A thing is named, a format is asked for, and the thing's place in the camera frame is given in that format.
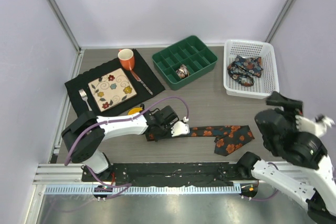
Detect black orange floral tie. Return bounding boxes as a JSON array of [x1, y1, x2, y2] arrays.
[[144, 125, 255, 156]]

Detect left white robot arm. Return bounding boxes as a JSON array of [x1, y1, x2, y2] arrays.
[[61, 105, 180, 182]]

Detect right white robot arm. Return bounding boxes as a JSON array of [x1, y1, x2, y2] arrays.
[[237, 91, 335, 223]]

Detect yellow plastic mug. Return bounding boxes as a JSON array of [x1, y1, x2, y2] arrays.
[[127, 103, 145, 115]]

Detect white plastic basket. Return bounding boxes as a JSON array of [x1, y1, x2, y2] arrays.
[[223, 39, 280, 99]]

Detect blue floral tie in basket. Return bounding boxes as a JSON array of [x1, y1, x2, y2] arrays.
[[227, 55, 263, 87]]

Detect rolled tie in tray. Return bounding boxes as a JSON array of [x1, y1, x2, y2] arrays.
[[175, 64, 190, 79]]

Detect square floral ceramic plate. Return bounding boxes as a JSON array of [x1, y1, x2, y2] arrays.
[[88, 68, 137, 112]]

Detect green divided organizer tray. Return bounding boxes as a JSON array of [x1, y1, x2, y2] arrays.
[[152, 35, 218, 90]]

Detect orange ceramic mug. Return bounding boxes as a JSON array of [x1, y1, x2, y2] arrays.
[[118, 49, 135, 71]]

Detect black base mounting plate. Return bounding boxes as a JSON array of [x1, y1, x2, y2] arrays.
[[81, 161, 253, 188]]

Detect black cloth placemat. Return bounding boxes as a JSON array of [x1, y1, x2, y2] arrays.
[[65, 49, 165, 116]]

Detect silver fork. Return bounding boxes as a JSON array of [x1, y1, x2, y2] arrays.
[[79, 89, 92, 111]]

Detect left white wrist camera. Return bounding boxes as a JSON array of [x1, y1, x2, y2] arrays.
[[171, 117, 190, 137]]

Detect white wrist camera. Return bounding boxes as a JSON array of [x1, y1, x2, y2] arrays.
[[171, 117, 190, 137], [295, 115, 335, 137]]

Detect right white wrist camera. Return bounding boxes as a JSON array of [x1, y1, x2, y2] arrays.
[[295, 115, 335, 137]]

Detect orange handled table knife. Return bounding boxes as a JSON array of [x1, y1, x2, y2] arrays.
[[130, 70, 153, 95]]

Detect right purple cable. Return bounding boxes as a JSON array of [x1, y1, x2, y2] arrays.
[[246, 162, 336, 204]]

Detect white slotted cable duct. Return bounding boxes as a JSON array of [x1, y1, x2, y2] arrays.
[[44, 184, 241, 195]]

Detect aluminium frame rail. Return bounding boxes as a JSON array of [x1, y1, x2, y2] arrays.
[[33, 162, 310, 185]]

